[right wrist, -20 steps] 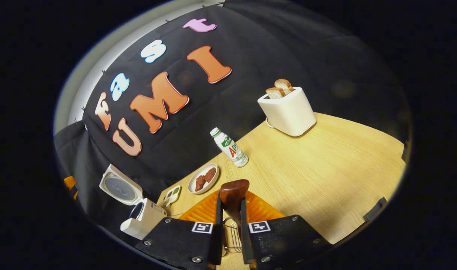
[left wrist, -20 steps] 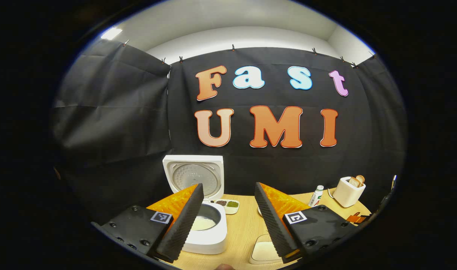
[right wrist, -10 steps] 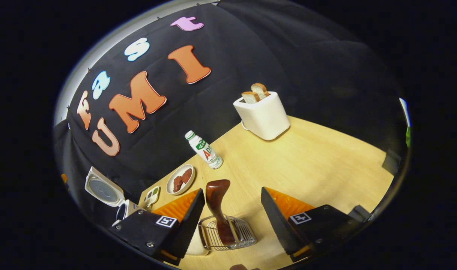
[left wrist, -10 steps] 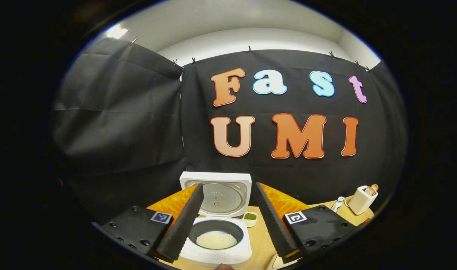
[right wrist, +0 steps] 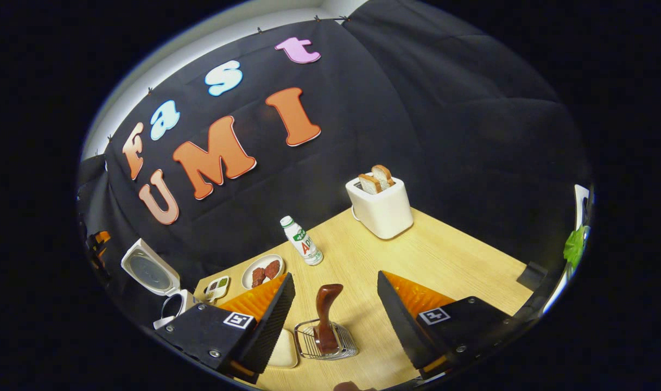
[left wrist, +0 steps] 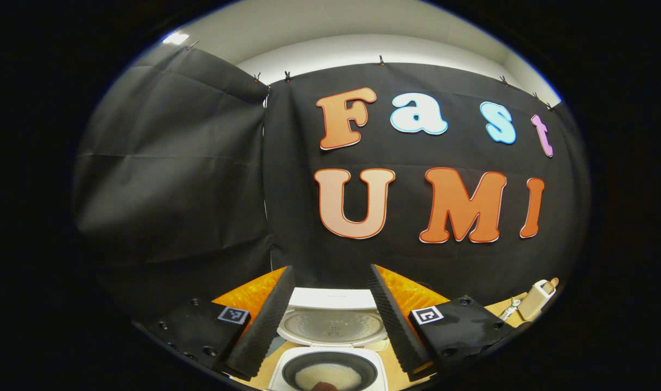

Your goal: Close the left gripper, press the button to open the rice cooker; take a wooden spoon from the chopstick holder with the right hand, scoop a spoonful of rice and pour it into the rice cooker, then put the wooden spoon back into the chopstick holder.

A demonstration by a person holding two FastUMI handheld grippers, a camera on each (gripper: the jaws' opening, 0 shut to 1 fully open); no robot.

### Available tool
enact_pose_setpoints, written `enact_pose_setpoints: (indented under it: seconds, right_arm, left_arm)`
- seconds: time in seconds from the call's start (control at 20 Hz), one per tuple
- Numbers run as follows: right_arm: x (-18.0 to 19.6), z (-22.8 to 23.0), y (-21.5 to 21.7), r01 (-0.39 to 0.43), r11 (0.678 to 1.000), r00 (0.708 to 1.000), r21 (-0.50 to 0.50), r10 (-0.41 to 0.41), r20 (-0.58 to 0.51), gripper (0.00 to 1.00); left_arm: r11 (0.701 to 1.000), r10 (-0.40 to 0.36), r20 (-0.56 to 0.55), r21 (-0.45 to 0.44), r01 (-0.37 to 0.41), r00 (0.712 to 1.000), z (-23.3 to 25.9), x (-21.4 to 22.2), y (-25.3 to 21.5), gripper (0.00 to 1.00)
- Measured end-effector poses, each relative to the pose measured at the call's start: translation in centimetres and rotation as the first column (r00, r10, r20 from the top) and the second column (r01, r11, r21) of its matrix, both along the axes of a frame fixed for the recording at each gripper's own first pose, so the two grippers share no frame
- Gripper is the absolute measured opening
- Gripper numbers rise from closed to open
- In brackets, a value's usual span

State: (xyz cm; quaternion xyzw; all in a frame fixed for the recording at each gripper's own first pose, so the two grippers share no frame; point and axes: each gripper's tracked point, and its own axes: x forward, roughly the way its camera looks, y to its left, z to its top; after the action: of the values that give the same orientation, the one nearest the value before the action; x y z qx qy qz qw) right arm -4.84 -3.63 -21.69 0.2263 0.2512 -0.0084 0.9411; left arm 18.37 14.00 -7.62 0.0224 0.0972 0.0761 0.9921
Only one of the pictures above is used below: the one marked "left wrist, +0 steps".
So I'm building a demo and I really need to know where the white rice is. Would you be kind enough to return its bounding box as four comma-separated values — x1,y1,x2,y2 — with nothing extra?
295,363,364,390

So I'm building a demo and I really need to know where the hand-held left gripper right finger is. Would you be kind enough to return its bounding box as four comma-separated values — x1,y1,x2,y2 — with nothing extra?
370,264,520,382

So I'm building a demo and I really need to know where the row of black cloth clips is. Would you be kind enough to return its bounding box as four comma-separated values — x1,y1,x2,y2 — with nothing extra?
187,41,554,112

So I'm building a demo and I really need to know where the cream toaster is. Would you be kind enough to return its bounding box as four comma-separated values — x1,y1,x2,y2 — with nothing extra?
518,279,556,321

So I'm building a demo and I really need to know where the white rice cooker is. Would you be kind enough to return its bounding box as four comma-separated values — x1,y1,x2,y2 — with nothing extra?
268,287,390,391

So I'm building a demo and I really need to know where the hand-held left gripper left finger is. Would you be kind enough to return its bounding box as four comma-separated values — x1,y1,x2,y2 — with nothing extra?
132,265,297,381

